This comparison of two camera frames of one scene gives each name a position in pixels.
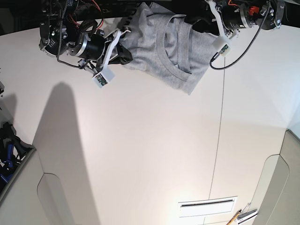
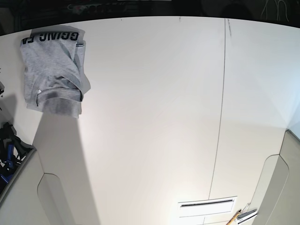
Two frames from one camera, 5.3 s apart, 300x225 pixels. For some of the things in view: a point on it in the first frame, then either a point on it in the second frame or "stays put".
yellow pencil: x=237 y=213 stays put
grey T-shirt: x=167 y=48 to x=54 y=78
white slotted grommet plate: x=197 y=207 stays put
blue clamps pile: x=12 y=151 stays put
